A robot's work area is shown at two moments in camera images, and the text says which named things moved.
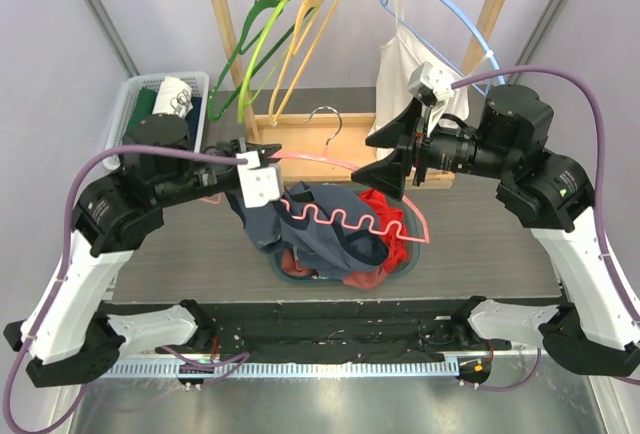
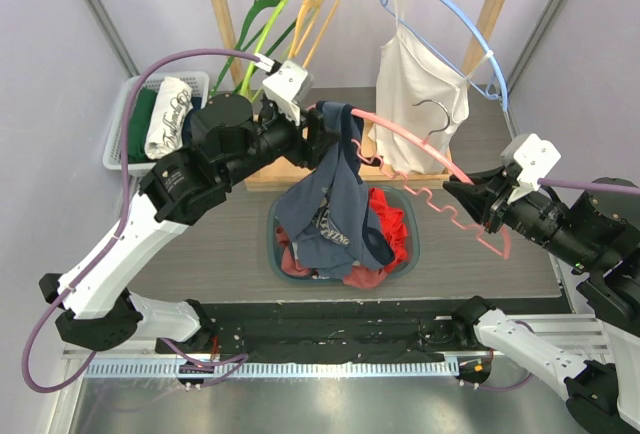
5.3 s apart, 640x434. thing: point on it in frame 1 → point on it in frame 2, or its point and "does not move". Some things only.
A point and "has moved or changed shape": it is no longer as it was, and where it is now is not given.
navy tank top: (321, 250) has moved or changed shape
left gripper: (235, 146) → (307, 151)
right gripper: (417, 152) → (493, 202)
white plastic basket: (120, 122) does not move
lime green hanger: (263, 34) does not move
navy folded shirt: (192, 117) does not move
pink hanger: (328, 152) → (388, 122)
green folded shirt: (143, 108) does not move
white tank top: (400, 57) does not move
